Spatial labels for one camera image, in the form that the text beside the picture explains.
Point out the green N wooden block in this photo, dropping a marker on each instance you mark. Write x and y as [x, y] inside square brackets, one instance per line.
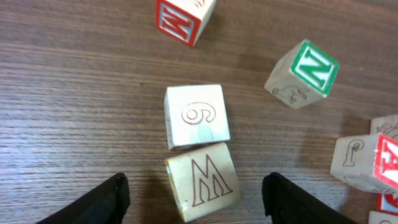
[303, 76]

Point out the red-sided block top left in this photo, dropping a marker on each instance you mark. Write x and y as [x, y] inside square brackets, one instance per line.
[183, 20]

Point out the red M wooden block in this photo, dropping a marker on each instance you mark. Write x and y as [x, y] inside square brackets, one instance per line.
[387, 203]

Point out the red A wooden block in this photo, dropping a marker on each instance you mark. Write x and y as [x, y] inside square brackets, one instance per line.
[367, 162]

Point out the centre picture wooden block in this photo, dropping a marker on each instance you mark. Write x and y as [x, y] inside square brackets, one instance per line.
[382, 218]

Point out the blue-sided wooden block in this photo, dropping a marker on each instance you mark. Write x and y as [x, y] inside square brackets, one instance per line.
[386, 125]

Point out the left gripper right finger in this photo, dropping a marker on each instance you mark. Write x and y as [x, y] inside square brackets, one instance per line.
[287, 203]

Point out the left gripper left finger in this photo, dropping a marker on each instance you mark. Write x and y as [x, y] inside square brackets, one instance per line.
[104, 204]

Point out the block with number six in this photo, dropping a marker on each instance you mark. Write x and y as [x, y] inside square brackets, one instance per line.
[195, 115]

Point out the wooden block letter M outline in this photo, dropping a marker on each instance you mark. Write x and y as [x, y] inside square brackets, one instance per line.
[203, 181]

